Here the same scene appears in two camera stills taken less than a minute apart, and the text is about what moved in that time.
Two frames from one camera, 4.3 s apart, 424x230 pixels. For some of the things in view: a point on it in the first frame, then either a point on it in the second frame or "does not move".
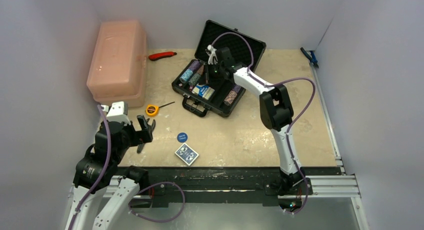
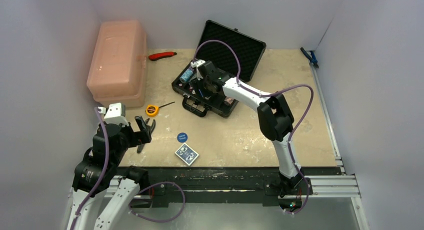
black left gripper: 139,136 does not move
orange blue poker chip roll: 230,97 does not move
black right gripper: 218,62 to 205,81
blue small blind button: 182,137 does not move
